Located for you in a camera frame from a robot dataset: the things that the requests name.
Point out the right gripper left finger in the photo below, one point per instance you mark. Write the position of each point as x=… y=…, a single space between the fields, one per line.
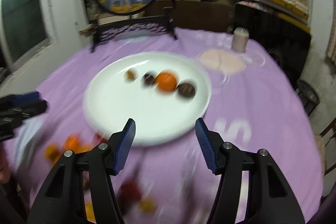
x=61 y=197

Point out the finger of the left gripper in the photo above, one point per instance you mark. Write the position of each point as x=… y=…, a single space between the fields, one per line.
x=17 y=114
x=20 y=99

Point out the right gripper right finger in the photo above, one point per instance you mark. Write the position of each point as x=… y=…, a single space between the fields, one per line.
x=270 y=197

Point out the yellow orange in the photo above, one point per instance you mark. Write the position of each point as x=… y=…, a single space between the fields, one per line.
x=147 y=205

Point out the small yellow longan fruit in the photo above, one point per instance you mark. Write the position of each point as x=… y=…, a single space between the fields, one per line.
x=130 y=75

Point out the orange on cloth middle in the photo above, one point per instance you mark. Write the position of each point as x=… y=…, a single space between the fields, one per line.
x=52 y=153

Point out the mandarin on cloth left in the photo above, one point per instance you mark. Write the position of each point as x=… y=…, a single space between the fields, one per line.
x=72 y=143

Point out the wrinkled passion fruit front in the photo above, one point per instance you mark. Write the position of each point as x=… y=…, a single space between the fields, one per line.
x=128 y=194

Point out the window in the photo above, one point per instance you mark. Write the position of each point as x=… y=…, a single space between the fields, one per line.
x=25 y=30

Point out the white oval plate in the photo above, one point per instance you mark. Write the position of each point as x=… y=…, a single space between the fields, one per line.
x=160 y=117

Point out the purple tablecloth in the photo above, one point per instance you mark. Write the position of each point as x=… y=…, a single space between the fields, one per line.
x=254 y=108

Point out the black round stool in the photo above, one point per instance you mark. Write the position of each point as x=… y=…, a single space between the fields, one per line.
x=308 y=96

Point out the dark plum on plate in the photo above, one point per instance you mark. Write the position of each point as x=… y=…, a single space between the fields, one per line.
x=149 y=79

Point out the mandarin orange on plate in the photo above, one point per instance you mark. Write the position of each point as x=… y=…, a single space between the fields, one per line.
x=166 y=82

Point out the dark passion fruit on plate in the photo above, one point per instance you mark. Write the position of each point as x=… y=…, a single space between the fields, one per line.
x=186 y=89

